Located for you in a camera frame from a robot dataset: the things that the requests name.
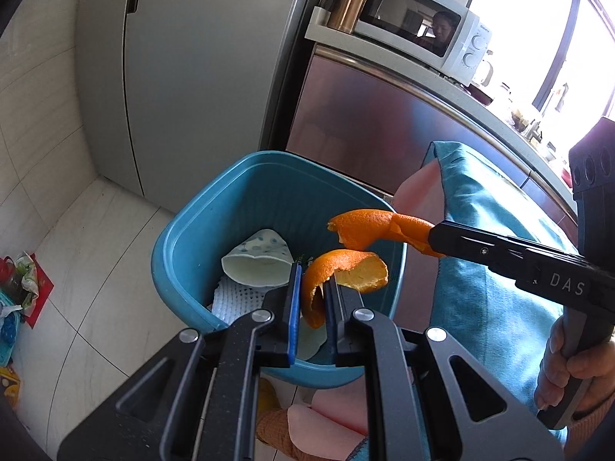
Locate right hand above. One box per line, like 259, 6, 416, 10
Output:
534, 317, 614, 413

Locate blue plastic trash bin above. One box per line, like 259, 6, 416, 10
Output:
150, 150, 409, 390

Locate pink sleeve forearm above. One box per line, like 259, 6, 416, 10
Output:
563, 395, 614, 460

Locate orange peel piece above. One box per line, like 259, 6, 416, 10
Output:
300, 249, 389, 329
327, 209, 444, 258

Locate white electric kettle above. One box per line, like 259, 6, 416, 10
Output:
472, 49, 494, 86

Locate white microwave oven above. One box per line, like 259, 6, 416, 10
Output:
353, 0, 490, 86

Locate floor clutter bags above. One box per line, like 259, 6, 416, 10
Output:
1, 252, 54, 409

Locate orange peel front piece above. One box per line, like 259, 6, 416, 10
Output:
300, 249, 389, 329

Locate brown kitchen cabinet counter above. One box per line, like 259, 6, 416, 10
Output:
286, 5, 581, 246

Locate grey refrigerator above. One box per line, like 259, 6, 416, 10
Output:
76, 0, 306, 211

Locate dark red dish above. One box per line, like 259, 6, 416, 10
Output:
466, 85, 493, 106

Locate white blue-dotted paper cup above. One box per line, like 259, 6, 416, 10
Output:
221, 229, 294, 288

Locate white perforated paper tray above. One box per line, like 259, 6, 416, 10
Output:
211, 276, 266, 326

